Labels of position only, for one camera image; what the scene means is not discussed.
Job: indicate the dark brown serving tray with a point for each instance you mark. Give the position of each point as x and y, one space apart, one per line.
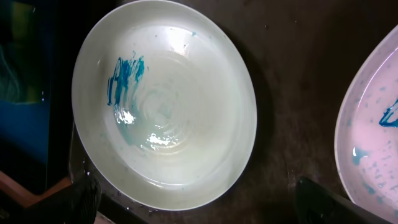
302 56

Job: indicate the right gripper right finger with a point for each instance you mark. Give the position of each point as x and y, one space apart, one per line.
315 204

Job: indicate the blue water tray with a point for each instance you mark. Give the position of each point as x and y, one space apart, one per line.
25 127

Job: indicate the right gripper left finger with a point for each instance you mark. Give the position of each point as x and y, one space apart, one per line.
76 204

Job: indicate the white plate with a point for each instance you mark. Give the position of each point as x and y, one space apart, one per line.
365 142
164 105

